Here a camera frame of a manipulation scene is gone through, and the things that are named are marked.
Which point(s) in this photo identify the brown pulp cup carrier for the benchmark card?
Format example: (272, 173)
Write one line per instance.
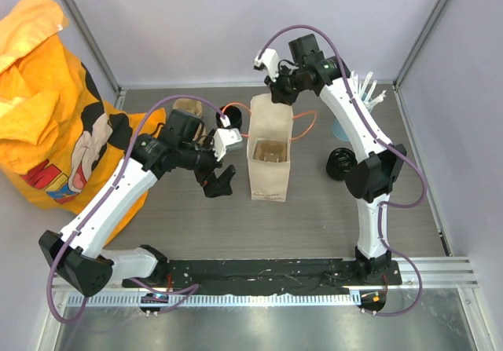
(189, 105)
(271, 151)

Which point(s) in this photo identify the slotted cable duct rail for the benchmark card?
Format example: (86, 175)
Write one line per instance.
(142, 299)

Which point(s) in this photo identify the black cup with lid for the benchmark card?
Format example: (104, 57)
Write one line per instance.
(340, 162)

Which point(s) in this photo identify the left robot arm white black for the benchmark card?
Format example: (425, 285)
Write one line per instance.
(77, 253)

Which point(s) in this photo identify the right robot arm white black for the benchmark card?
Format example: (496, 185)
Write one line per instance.
(370, 181)

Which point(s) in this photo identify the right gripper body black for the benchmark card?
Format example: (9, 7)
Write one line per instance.
(286, 85)

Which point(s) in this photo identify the black coffee cup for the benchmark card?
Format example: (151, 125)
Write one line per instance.
(234, 114)

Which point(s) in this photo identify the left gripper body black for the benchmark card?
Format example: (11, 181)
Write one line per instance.
(203, 163)

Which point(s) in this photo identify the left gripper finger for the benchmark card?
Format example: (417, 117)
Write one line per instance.
(215, 187)
(226, 176)

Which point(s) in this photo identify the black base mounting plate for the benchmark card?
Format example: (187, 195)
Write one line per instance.
(266, 277)

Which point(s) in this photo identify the light blue straw tin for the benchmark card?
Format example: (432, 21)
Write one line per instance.
(338, 131)

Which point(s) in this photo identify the orange cartoon cloth bag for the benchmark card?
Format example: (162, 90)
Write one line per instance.
(60, 141)

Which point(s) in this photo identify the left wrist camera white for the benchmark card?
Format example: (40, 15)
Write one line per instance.
(226, 140)

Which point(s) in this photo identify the paper bag with orange handles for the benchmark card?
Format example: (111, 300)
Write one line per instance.
(272, 122)

